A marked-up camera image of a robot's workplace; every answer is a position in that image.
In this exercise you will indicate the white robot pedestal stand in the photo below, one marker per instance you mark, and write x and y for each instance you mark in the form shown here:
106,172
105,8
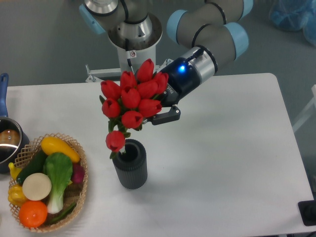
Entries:
108,72

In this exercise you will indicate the green chili pepper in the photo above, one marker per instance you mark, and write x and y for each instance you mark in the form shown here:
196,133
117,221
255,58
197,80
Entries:
62,215

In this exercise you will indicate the green bok choy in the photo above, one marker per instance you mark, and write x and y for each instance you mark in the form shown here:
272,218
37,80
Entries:
58,167

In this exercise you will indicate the dark grey ribbed vase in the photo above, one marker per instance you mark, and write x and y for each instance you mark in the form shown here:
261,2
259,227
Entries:
131,166

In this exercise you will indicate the red tulip bouquet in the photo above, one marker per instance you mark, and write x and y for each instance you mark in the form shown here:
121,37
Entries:
129,103

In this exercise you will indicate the white round onion slice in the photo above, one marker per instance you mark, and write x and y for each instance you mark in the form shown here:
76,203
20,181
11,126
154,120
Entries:
36,186

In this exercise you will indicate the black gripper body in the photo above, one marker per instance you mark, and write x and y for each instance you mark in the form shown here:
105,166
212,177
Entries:
182,79

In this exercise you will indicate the white frame at right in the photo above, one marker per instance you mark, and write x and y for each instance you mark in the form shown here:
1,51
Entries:
306,112

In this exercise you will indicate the dark green cucumber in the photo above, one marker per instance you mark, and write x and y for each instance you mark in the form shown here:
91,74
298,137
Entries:
34,166

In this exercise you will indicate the orange fruit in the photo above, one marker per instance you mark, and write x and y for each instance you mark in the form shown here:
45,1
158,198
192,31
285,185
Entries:
32,214

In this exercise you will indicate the yellow bell pepper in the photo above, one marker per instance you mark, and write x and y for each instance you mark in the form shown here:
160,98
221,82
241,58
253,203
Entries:
16,195

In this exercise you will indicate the woven wicker basket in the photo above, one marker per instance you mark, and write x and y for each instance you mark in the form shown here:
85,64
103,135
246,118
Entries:
74,195

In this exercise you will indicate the black device at table edge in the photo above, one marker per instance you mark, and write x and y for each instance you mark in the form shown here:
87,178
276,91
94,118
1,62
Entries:
308,212

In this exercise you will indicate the yellow squash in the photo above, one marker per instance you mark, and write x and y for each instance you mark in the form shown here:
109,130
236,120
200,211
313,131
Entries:
52,145

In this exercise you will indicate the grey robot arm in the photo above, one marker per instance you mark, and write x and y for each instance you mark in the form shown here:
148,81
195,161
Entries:
212,35

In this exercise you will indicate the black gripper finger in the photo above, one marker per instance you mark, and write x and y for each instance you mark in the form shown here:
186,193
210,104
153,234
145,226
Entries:
172,115

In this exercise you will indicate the yellow banana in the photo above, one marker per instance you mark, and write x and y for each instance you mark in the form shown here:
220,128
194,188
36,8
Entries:
14,171

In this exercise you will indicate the purple red onion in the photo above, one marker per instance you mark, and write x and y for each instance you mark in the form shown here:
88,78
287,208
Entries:
78,174

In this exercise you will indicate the blue handled saucepan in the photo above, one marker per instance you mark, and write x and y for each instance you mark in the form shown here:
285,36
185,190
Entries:
12,137

